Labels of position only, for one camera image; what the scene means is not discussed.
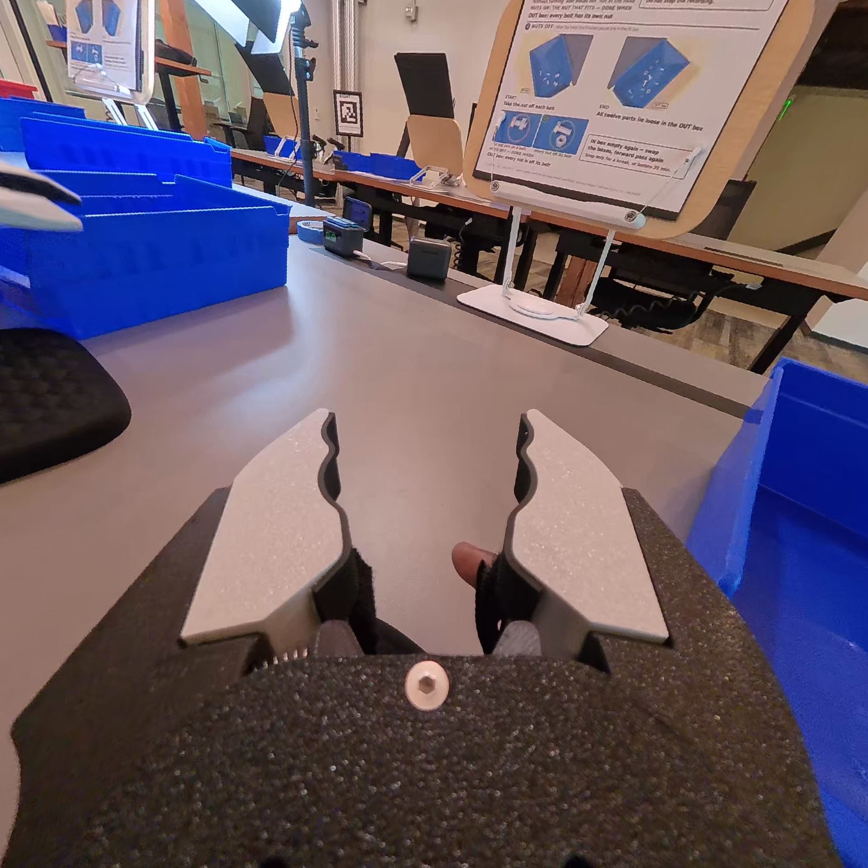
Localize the studio light on stand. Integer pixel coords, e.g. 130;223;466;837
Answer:
190;0;320;207

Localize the black and blue device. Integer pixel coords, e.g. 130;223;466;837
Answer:
323;217;367;259

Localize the roll-up banner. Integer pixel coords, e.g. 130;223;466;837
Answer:
66;0;153;103

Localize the white sign stand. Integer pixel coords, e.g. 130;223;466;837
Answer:
458;184;649;348

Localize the long wooden desk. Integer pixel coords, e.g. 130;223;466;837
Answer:
231;147;868;374

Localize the black monitor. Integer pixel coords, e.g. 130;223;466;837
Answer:
395;53;455;120

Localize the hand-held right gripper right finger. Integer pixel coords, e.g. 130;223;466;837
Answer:
475;410;672;661

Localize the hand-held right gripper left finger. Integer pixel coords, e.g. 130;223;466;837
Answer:
181;410;367;661

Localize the grey tool case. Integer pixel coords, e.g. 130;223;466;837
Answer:
407;238;453;283

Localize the instruction sign board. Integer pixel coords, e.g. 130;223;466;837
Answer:
464;0;817;242

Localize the black round cushion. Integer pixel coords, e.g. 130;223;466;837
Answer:
0;326;132;485

